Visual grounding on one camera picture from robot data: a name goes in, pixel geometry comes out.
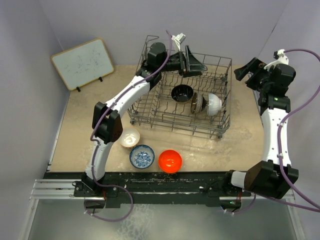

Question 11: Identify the black glossy bowl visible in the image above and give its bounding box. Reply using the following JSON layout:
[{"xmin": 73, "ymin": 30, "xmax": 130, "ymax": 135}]
[{"xmin": 171, "ymin": 84, "xmax": 194, "ymax": 104}]

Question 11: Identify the blue white patterned bowl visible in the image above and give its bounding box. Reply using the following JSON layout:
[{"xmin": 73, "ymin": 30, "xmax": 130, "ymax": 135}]
[{"xmin": 129, "ymin": 144, "xmax": 155, "ymax": 170}]

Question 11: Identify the brown rimmed cream bowl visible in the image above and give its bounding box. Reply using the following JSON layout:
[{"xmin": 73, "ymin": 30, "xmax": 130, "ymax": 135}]
[{"xmin": 190, "ymin": 92, "xmax": 207, "ymax": 114}]

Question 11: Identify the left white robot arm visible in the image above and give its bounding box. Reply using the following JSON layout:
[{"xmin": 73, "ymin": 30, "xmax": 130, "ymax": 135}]
[{"xmin": 81, "ymin": 42, "xmax": 208, "ymax": 196}]

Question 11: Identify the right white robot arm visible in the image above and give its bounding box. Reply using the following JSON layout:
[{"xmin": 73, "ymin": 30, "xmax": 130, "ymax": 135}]
[{"xmin": 222, "ymin": 56, "xmax": 299, "ymax": 199}]

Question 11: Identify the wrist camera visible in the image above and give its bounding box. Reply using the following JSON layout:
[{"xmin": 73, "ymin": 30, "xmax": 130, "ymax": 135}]
[
  {"xmin": 263, "ymin": 49, "xmax": 289, "ymax": 71},
  {"xmin": 171, "ymin": 33, "xmax": 186, "ymax": 52}
]

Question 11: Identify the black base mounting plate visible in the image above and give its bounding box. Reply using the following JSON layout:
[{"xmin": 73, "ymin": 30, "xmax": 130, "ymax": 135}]
[{"xmin": 73, "ymin": 171, "xmax": 252, "ymax": 207}]

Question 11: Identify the beige white bowl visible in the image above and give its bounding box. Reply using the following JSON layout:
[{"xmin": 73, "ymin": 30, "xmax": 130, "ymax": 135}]
[{"xmin": 118, "ymin": 127, "xmax": 141, "ymax": 148}]

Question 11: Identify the orange bowl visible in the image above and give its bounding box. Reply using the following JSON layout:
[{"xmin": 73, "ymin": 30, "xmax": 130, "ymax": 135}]
[{"xmin": 158, "ymin": 149, "xmax": 183, "ymax": 174}]

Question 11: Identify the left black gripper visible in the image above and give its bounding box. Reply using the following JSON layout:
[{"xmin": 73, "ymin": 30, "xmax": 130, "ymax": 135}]
[{"xmin": 157, "ymin": 45, "xmax": 206, "ymax": 77}]

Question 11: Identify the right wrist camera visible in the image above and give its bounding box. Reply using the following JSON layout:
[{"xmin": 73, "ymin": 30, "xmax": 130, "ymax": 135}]
[{"xmin": 263, "ymin": 49, "xmax": 289, "ymax": 71}]

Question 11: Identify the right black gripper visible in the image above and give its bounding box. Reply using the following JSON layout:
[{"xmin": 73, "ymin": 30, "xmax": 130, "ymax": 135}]
[{"xmin": 234, "ymin": 57, "xmax": 274, "ymax": 93}]

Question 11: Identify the grey wire dish rack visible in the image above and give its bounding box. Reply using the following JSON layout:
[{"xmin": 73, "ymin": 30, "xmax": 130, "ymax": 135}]
[{"xmin": 127, "ymin": 34, "xmax": 233, "ymax": 140}]

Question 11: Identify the small whiteboard with wood frame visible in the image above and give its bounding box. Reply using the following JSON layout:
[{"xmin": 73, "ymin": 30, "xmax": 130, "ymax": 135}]
[{"xmin": 51, "ymin": 38, "xmax": 114, "ymax": 91}]

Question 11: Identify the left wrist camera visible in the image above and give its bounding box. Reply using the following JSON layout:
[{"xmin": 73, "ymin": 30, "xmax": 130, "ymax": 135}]
[{"xmin": 171, "ymin": 33, "xmax": 186, "ymax": 52}]

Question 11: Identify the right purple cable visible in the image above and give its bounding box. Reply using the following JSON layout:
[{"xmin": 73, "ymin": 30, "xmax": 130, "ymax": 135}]
[{"xmin": 223, "ymin": 48, "xmax": 320, "ymax": 216}]

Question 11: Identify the white ceramic bowl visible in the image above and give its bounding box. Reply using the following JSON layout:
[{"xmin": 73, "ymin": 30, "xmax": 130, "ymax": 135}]
[{"xmin": 207, "ymin": 93, "xmax": 222, "ymax": 117}]

